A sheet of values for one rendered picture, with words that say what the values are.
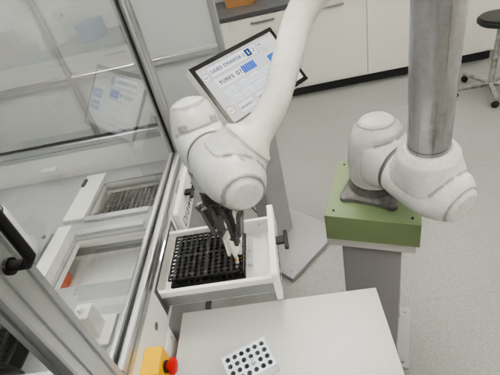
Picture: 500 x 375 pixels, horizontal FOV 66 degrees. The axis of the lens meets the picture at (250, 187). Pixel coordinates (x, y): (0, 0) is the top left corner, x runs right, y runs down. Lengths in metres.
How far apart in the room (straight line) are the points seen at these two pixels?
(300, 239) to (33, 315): 1.84
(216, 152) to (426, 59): 0.46
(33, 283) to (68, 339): 0.13
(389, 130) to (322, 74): 2.88
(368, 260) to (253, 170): 0.89
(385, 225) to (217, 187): 0.72
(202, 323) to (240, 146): 0.68
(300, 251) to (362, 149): 1.23
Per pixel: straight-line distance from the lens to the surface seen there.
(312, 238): 2.34
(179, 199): 1.37
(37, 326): 0.70
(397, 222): 1.24
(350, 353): 1.08
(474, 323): 2.10
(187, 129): 0.76
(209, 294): 1.11
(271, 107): 0.68
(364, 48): 3.99
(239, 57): 1.81
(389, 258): 1.43
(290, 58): 0.74
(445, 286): 2.19
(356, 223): 1.25
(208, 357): 1.14
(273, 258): 1.06
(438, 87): 0.90
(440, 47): 0.86
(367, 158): 1.15
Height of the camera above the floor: 1.71
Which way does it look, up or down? 37 degrees down
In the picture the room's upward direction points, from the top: 14 degrees counter-clockwise
